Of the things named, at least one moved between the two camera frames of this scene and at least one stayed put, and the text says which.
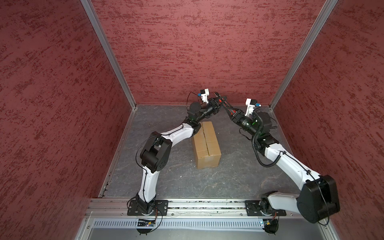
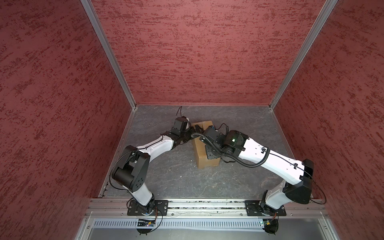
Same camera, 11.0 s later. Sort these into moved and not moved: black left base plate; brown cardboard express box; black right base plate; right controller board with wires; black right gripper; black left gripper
Moved: black right gripper; black left gripper
Not moved: black right base plate; right controller board with wires; brown cardboard express box; black left base plate
